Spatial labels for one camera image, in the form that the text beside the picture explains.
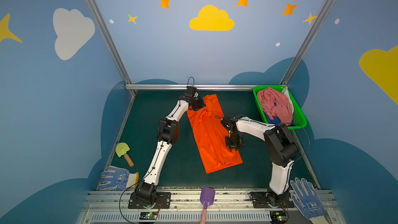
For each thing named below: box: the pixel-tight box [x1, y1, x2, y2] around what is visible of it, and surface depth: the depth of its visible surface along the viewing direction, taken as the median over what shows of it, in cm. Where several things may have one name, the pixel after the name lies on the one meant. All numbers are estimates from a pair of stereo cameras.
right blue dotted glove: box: [290, 177, 330, 224], surface depth 76 cm
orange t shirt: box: [186, 93, 244, 174], surface depth 97 cm
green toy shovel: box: [115, 142, 135, 168], surface depth 92 cm
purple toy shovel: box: [200, 186, 216, 224], surface depth 76 cm
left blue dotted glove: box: [96, 165, 140, 191], surface depth 82 cm
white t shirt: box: [281, 86, 294, 115], surface depth 109 cm
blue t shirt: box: [263, 112, 296, 127], surface depth 100 cm
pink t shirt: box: [257, 87, 293, 126], surface depth 106 cm
